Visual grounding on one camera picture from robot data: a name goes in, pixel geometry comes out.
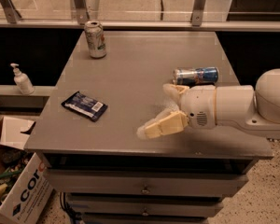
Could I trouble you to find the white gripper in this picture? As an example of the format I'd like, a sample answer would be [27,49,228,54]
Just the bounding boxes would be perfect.
[136,84,216,139]

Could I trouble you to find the silver green 7up can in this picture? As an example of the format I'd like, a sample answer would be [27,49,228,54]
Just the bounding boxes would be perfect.
[84,21,106,59]

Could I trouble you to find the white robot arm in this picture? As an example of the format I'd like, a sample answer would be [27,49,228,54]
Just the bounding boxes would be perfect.
[137,68,280,139]

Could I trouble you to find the blue silver redbull can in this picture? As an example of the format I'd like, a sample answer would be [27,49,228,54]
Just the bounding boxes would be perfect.
[173,67,218,86]

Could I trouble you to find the dark blue snack packet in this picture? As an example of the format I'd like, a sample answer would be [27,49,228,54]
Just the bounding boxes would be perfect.
[62,91,108,122]

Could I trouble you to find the grey drawer cabinet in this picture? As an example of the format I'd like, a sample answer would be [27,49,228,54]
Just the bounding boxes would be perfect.
[26,31,273,224]

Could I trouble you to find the top grey drawer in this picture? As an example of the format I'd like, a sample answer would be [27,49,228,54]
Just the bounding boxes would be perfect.
[45,169,248,197]

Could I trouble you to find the grey drawer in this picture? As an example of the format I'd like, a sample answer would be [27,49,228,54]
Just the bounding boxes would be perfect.
[45,169,248,197]
[67,195,223,217]

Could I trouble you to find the lower grey drawer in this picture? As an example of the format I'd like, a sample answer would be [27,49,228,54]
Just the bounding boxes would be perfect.
[67,195,223,217]

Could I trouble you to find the white pump soap bottle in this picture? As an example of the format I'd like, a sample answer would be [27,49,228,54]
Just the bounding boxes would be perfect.
[10,63,35,95]

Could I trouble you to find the white paper sheet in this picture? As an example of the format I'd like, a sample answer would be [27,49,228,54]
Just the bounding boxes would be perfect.
[0,116,35,150]

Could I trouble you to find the white cardboard box with logo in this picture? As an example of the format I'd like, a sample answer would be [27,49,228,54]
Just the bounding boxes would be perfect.
[0,154,53,224]

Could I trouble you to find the metal railing post right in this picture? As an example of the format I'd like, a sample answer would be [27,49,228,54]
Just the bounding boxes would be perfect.
[191,0,206,26]

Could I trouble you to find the metal railing post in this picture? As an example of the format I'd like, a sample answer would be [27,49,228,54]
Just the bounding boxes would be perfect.
[0,0,21,24]
[191,0,206,26]
[74,0,89,24]

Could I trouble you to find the metal railing post middle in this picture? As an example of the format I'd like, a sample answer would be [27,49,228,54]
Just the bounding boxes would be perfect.
[74,0,89,24]

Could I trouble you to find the black cables under cabinet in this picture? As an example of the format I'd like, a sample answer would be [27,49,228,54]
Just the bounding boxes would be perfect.
[59,192,82,224]

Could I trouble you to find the metal railing post left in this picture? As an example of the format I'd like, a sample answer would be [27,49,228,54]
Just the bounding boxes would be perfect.
[0,0,21,24]

